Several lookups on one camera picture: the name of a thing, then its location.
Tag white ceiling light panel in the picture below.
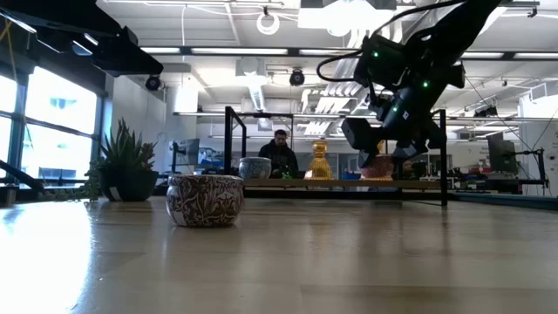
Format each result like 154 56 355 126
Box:
298 0 396 31

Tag brown floral candle tin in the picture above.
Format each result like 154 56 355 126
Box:
165 173 245 229

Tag pink floral candle tin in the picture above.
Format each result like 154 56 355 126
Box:
360 153 396 181

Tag black computer monitor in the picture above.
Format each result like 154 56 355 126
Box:
487 133 518 175

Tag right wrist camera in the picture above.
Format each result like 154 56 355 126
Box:
341 116 381 153

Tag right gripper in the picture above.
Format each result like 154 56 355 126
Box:
357 85 441 170

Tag potted succulent plant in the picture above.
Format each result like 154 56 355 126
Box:
85 116 160 203

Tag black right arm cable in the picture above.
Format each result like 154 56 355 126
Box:
316 0 466 84

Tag blue floral candle tin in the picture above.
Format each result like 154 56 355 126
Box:
238 156 273 180

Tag large window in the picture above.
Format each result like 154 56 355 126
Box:
0 65 105 188

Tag white coiled ceiling cable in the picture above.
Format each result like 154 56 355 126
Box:
255 11 282 37

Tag person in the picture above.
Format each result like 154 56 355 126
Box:
257 128 300 179

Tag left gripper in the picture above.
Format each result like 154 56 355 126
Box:
0 0 165 78

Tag wooden shelf with black frame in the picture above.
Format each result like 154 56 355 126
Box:
223 106 450 208

